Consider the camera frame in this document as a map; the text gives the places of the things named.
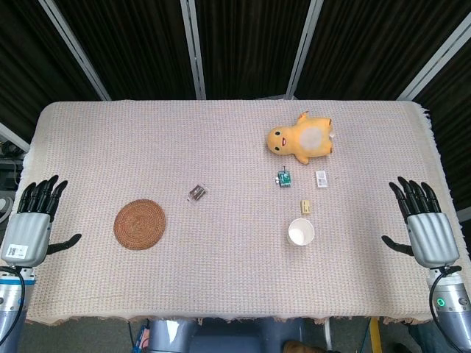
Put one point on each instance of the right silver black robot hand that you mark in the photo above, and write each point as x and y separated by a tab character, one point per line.
432	239

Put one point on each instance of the yellow upright post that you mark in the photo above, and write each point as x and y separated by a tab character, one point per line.
374	336

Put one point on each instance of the beige woven tablecloth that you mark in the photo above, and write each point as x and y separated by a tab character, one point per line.
228	272

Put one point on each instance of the round brown woven coaster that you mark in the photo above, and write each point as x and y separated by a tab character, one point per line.
140	225

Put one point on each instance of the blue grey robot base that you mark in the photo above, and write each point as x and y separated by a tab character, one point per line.
228	336

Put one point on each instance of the yellow plush duck toy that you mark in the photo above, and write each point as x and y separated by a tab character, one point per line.
294	141

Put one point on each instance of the brown wrapped candy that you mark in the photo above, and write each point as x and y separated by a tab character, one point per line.
197	193

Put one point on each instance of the dark pleated curtain panel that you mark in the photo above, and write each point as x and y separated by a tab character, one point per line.
454	110
33	66
250	48
368	44
140	48

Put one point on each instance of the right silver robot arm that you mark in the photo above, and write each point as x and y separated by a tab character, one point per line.
452	309

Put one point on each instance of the white paper cup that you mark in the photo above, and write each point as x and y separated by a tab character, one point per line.
301	232

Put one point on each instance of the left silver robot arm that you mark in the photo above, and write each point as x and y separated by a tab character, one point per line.
11	312

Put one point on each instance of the small white flat box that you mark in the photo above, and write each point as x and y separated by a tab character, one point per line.
322	179

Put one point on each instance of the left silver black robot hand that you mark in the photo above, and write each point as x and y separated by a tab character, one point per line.
27	235

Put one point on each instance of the grey partition frame post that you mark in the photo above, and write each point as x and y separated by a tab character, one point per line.
75	51
303	51
194	51
434	59
13	136

